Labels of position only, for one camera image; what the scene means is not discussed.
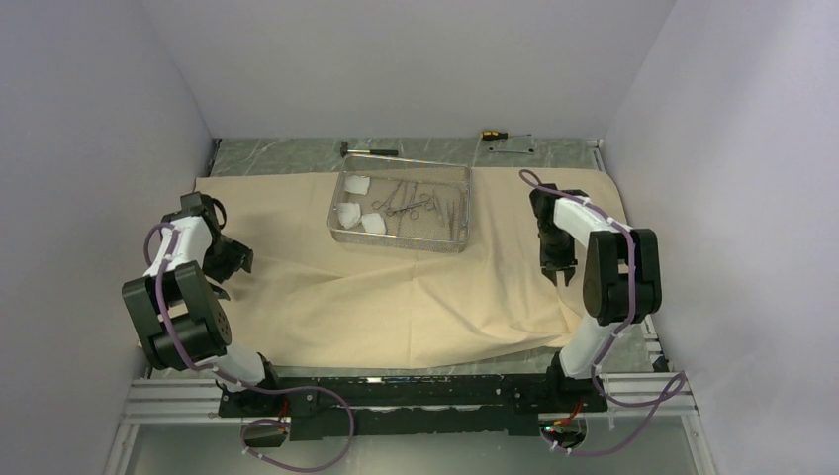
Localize yellow handled screwdriver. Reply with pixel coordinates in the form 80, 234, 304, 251
480, 131, 531, 142

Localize white gauze pad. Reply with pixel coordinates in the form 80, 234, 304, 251
343, 175, 371, 195
336, 202, 362, 230
361, 213, 387, 235

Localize white gauze pad left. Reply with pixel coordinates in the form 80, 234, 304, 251
336, 202, 362, 230

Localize white gauze pad lower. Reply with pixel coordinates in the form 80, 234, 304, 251
361, 213, 387, 235

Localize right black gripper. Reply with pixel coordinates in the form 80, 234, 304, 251
538, 225, 579, 284

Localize white gauze pad upper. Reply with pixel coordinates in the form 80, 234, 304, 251
343, 175, 371, 195

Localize flat metal wrench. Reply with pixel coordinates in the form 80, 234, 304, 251
487, 146, 535, 155

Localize aluminium frame rail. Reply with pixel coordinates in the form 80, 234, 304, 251
106, 372, 716, 474

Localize wire mesh instrument tray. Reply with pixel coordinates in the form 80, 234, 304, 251
326, 153, 473, 253

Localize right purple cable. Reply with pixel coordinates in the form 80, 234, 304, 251
518, 168, 687, 459

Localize small black hammer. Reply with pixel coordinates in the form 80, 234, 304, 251
339, 141, 400, 157

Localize surgical scissors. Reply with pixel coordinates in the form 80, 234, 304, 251
385, 193, 435, 221

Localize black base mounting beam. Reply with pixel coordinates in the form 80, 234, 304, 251
218, 364, 607, 441

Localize surgical forceps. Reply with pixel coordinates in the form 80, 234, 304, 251
371, 180, 413, 212

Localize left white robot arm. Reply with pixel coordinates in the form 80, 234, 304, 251
122, 192, 285, 416

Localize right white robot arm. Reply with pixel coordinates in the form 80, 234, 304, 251
529, 185, 663, 411

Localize beige cloth wrap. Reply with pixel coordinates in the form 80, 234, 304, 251
196, 168, 584, 368

